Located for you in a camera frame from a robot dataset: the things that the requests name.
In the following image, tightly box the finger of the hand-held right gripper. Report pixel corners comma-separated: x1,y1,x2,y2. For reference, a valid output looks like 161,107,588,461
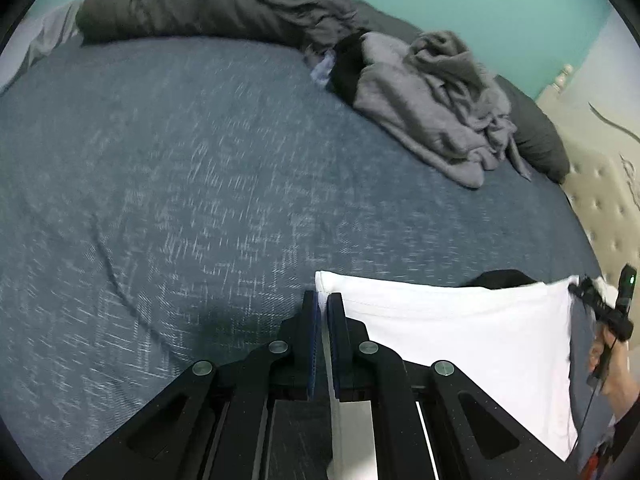
567,275,608,317

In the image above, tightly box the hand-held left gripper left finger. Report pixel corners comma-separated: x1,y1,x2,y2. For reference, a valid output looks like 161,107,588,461
62,291,322,480

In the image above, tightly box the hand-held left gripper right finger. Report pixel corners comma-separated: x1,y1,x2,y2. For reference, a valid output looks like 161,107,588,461
326,291,578,480

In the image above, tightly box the white polo shirt black trim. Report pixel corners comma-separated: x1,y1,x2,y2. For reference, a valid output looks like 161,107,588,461
315,269,608,480

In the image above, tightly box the person's right forearm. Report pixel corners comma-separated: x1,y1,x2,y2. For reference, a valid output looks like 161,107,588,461
612,395,640,466

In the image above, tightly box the person's right hand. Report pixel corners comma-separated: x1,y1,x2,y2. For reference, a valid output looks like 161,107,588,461
587,332,640,416

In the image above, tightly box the cream tufted headboard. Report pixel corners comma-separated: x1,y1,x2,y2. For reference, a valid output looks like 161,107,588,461
537,10,640,321

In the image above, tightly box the bed with blue sheet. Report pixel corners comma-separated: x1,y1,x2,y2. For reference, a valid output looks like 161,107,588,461
0,35,616,480

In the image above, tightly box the crumpled grey garment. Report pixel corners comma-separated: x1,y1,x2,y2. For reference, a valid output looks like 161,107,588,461
352,30,533,190

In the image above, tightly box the black cloth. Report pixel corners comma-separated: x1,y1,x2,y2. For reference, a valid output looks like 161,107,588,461
325,32,371,106

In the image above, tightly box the light blue cloth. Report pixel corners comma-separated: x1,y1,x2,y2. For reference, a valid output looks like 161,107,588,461
310,50,336,86

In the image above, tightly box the dark grey duvet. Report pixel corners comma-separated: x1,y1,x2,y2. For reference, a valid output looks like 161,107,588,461
75,0,571,183

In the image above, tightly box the light grey pillow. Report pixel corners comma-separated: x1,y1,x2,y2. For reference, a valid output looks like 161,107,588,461
0,0,83,91

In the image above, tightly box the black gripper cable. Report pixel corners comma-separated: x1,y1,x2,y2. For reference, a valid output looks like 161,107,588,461
567,385,598,463

